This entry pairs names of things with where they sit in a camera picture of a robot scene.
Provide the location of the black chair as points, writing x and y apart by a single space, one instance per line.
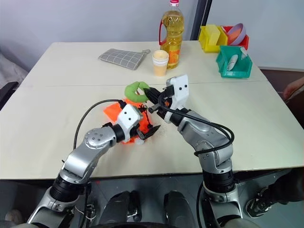
7 93

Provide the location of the black sneaker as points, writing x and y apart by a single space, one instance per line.
257 204

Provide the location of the green curved plush piece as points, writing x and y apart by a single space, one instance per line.
133 91

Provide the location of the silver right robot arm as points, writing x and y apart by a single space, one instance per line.
209 145

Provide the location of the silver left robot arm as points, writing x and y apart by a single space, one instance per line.
80 156

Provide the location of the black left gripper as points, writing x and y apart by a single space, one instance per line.
135 133

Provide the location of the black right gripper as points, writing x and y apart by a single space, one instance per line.
166 96

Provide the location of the yellow plastic bin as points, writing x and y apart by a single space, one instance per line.
210 39

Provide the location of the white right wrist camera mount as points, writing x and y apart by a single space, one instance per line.
180 90

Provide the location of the dark trouser leg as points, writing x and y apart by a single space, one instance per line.
287 187

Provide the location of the dark rounded shape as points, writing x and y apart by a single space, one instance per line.
179 206
123 206

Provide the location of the grey checked pot holder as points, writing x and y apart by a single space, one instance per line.
121 58

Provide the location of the yellow cooking oil bottle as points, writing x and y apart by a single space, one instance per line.
172 35

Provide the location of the red plastic bin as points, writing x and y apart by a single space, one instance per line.
244 42

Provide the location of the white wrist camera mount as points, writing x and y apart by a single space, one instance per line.
180 90
128 116

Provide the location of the black upright post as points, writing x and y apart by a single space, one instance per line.
200 19

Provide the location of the green plastic bin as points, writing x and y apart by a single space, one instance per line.
234 69

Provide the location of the bystander bare hand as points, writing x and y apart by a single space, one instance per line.
294 89

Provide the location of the purple plastic bowl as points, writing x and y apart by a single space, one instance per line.
240 32

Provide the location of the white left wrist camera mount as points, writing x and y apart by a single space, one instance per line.
128 116

